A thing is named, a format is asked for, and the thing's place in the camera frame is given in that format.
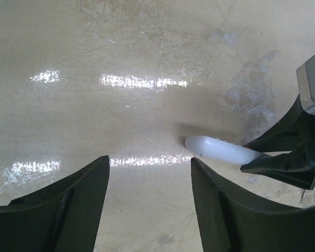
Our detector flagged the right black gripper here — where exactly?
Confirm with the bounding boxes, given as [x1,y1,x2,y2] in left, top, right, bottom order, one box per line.
[240,96,315,189]

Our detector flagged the white remote control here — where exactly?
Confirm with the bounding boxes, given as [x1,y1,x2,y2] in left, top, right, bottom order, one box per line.
[184,136,270,166]

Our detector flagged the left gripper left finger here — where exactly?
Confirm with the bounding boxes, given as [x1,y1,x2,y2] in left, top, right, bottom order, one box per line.
[0,156,110,251]

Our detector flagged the thin metal pick tool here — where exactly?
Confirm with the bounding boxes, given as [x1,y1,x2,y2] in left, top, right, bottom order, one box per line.
[299,190,306,205]

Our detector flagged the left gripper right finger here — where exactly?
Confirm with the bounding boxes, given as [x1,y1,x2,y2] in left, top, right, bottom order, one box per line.
[191,157,315,251]

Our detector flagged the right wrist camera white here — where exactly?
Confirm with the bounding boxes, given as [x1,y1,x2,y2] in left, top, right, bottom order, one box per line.
[297,54,315,116]

